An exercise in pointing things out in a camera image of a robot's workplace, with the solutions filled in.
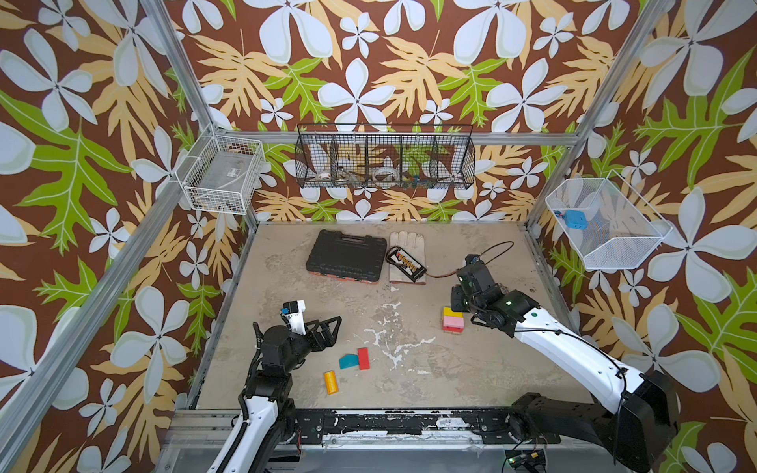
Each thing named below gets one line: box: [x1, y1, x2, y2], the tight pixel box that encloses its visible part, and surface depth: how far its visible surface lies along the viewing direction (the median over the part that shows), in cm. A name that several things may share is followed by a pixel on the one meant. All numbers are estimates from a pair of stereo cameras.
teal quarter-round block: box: [339, 353, 359, 370], surface depth 87 cm
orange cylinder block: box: [324, 370, 340, 396], surface depth 82 cm
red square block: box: [357, 347, 371, 371], surface depth 88 cm
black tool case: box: [305, 229, 388, 284], surface depth 107 cm
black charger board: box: [389, 246, 428, 283], surface depth 107 cm
